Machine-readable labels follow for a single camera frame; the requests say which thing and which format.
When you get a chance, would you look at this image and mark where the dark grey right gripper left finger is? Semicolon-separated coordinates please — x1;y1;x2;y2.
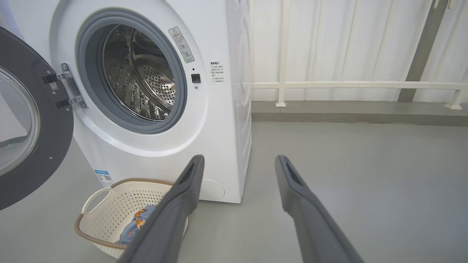
116;155;205;263

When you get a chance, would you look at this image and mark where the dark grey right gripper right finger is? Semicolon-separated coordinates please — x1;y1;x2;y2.
274;155;363;263

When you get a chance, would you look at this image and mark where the blue bear-print garment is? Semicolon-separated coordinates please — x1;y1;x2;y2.
116;205;157;244

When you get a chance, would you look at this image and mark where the black washing machine door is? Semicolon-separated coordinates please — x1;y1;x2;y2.
0;26;74;211

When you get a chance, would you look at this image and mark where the white front-load washing machine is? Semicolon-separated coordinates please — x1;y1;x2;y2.
0;0;253;204

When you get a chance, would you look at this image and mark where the steel washing machine drum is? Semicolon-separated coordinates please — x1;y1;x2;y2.
102;24;177;121

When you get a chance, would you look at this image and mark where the metal door hinge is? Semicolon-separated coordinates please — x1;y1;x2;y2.
42;63;88;109

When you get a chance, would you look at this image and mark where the round white filter cover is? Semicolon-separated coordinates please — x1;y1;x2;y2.
199;179;226;201

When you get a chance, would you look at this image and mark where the cream perforated laundry basket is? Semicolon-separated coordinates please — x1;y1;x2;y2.
74;178;189;259

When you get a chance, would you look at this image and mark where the blue energy label sticker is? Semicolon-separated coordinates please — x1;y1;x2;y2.
94;169;114;188

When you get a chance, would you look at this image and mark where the white metal railing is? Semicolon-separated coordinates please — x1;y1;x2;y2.
250;0;468;110

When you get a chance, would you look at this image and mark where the grey warning sticker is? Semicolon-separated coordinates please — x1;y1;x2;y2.
168;26;195;64

